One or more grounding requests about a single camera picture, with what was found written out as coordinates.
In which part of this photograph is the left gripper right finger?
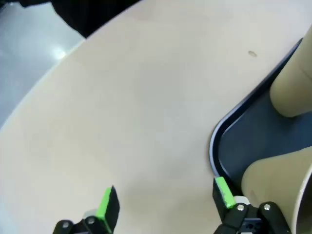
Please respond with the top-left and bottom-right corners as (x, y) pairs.
(212, 176), (292, 234)

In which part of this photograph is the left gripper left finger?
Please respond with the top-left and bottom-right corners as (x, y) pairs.
(52, 186), (120, 234)

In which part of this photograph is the tall beige cup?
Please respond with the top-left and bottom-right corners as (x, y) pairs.
(241, 148), (312, 234)
(269, 23), (312, 118)

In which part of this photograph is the black plastic serving tray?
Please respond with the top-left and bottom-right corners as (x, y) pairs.
(209, 38), (312, 198)

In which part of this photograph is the person in black cardigan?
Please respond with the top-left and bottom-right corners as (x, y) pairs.
(18, 0), (138, 39)

